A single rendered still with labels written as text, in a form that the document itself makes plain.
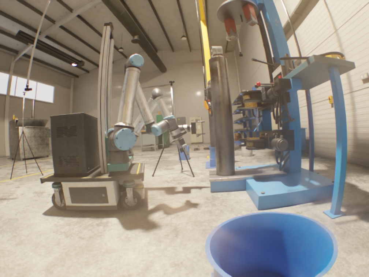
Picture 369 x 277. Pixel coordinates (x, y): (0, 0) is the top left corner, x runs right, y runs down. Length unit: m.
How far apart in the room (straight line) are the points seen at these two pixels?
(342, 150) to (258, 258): 0.91
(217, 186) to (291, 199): 0.78
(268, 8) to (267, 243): 2.51
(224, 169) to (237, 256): 1.41
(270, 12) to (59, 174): 2.96
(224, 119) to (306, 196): 1.10
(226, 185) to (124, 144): 1.12
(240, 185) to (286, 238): 1.37
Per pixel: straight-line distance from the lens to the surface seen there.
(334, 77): 1.31
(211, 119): 3.19
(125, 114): 1.24
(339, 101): 1.28
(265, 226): 0.54
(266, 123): 2.34
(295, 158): 2.11
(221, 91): 1.89
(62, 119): 1.57
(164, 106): 1.83
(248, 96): 1.79
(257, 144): 1.70
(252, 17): 2.28
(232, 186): 1.84
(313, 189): 1.59
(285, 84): 1.47
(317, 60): 1.21
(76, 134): 1.51
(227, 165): 1.86
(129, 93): 1.28
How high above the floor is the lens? 0.60
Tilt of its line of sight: 1 degrees down
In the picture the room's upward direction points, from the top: 3 degrees counter-clockwise
